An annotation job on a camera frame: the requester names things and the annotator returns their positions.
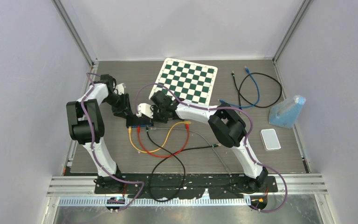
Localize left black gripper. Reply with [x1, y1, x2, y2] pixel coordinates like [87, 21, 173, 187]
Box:
[104, 93, 134, 119]

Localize black network switch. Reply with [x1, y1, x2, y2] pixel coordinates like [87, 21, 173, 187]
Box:
[126, 115, 154, 128]

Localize red ethernet cable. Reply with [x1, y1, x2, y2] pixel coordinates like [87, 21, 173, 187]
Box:
[136, 123, 191, 159]

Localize yellow ethernet cable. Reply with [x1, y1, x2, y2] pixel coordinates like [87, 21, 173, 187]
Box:
[127, 121, 192, 154]

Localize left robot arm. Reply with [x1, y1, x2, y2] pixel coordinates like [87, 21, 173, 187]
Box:
[66, 74, 133, 193]

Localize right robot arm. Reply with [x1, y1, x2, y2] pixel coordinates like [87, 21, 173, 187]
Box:
[137, 91, 269, 192]

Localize green white chessboard mat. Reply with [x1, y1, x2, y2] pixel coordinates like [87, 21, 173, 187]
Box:
[149, 58, 218, 105]

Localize white router box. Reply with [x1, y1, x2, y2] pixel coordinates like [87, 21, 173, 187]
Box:
[260, 129, 281, 151]

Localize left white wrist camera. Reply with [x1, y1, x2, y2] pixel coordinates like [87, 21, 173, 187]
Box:
[114, 83, 126, 95]

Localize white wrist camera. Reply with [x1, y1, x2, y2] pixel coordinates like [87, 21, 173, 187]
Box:
[136, 103, 153, 119]
[114, 83, 126, 95]

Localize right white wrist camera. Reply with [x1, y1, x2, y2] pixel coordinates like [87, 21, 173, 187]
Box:
[136, 103, 153, 119]

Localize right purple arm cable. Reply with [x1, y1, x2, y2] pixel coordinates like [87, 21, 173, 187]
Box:
[135, 83, 288, 213]

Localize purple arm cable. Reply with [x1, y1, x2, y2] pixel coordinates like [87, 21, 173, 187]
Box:
[135, 83, 288, 213]
[80, 72, 145, 212]

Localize blue ethernet cable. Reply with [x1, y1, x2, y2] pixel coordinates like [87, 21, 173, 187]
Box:
[218, 65, 261, 109]

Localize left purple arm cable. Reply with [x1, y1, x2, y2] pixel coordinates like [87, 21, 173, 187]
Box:
[80, 72, 145, 212]

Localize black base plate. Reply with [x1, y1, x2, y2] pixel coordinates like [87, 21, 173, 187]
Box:
[94, 173, 278, 200]

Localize short black ethernet cable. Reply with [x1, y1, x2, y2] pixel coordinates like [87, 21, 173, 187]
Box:
[231, 70, 243, 115]

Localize black looped ethernet cable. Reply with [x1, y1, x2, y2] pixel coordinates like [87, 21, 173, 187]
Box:
[237, 72, 283, 109]

